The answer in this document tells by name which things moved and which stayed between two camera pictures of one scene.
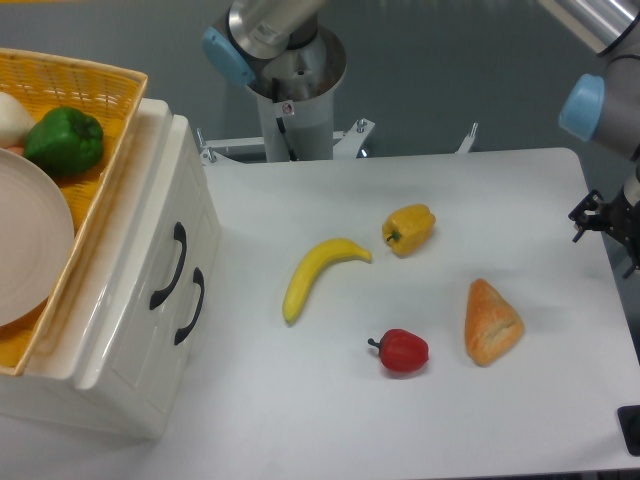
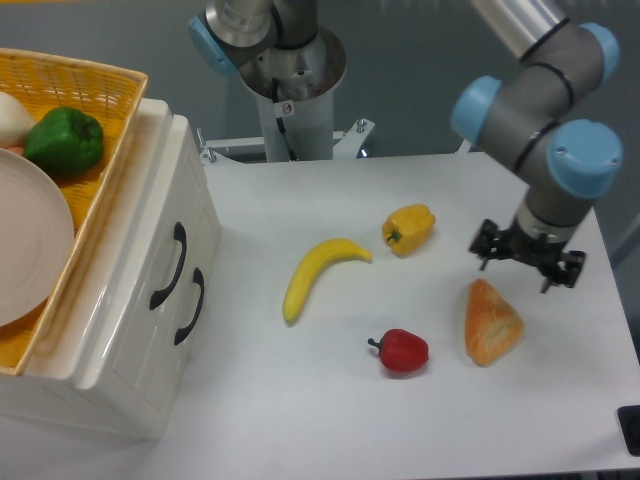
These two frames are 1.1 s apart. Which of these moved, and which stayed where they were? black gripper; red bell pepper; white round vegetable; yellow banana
Moved: black gripper
Stayed: yellow banana; white round vegetable; red bell pepper
